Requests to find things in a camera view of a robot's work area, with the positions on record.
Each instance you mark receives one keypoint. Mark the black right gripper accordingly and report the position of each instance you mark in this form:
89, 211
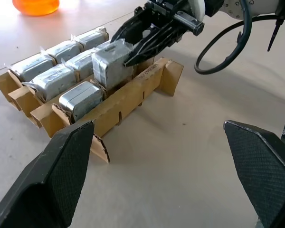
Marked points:
166, 14

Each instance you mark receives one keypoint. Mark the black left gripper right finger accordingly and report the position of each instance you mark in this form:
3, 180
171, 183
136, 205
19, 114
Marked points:
261, 171

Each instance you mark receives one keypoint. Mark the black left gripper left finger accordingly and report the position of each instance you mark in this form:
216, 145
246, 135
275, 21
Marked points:
45, 180

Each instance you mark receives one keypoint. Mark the silver plastic-wrapped camera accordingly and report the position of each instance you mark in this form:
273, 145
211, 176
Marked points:
109, 67
53, 82
103, 46
82, 101
64, 51
82, 60
32, 67
91, 39

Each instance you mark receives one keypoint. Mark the brown cardboard divider tray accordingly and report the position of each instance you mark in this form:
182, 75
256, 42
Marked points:
133, 88

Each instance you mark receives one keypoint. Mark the orange translucent container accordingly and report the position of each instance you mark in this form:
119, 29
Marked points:
36, 6

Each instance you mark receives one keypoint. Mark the black zip tie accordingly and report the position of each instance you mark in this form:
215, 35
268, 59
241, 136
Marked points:
275, 31

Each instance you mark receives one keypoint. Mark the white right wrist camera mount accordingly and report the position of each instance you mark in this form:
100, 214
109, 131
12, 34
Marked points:
197, 7

